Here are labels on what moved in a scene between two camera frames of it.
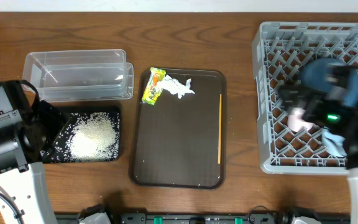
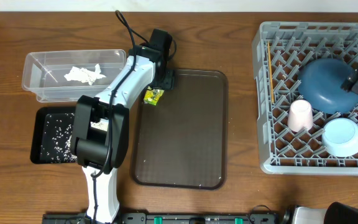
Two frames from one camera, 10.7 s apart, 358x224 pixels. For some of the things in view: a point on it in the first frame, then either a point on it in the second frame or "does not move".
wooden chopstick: [219, 133] -> [271, 72]
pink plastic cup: [296, 121] does not move
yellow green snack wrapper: [152, 90] does not move
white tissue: [174, 86] -> [75, 73]
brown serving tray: [174, 142] does not move
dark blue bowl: [314, 74] does not move
